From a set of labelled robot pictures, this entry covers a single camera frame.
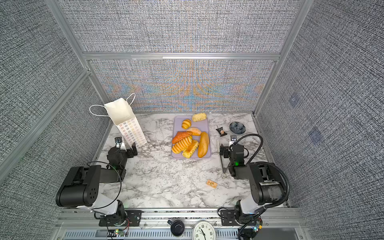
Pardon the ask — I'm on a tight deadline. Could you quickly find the long golden baguette bread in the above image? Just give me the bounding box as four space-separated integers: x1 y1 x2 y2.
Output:
198 132 210 158

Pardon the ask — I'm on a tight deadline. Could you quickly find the yellow braided pastry bread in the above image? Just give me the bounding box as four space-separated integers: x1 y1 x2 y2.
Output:
182 140 199 159

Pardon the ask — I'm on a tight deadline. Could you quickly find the ridged yellow spiral bread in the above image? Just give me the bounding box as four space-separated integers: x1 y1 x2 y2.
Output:
172 136 193 154

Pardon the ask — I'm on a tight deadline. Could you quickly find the white printed paper bag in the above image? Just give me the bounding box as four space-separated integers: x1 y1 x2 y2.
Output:
89 93 148 147

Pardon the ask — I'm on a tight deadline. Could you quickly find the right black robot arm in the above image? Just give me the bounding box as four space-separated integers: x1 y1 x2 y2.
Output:
218 143 290 226

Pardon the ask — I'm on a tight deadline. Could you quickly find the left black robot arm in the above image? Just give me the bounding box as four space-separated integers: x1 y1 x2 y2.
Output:
56 143 142 228

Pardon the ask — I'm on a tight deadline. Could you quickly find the sesame bun bread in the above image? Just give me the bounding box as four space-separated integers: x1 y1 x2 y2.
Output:
187 127 202 136

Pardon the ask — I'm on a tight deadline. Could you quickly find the reddish brown loaf bread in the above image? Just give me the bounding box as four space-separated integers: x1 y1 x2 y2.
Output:
172 131 192 144

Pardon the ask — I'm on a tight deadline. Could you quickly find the pale crumbly square bread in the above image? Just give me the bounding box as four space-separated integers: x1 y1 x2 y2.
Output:
193 113 207 122

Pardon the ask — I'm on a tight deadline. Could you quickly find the small yellow croissant bread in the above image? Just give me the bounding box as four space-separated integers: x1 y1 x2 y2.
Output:
182 119 192 130

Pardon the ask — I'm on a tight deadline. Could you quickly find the small orange candy wrapper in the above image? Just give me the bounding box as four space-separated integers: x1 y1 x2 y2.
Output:
206 180 218 189

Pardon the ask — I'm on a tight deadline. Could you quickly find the small black snack packet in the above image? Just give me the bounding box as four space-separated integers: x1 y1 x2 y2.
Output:
216 127 227 137

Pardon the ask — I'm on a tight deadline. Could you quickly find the white analog clock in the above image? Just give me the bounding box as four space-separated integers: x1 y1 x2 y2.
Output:
192 221 217 240

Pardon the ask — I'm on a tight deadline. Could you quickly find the black round knob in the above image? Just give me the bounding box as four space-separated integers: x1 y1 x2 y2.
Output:
168 220 185 237

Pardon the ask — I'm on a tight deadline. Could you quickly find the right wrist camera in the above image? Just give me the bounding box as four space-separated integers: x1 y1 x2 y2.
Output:
229 135 237 146

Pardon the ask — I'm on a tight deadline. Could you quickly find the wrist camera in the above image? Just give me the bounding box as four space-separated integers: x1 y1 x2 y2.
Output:
115 137 123 149
229 135 237 146

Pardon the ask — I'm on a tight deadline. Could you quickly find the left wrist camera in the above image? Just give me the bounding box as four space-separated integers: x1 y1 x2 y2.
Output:
115 137 123 149

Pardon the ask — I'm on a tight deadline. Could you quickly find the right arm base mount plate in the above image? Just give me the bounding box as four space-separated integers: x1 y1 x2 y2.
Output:
219 209 241 227

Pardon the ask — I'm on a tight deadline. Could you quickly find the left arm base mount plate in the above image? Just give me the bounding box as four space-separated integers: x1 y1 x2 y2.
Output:
99 210 143 227

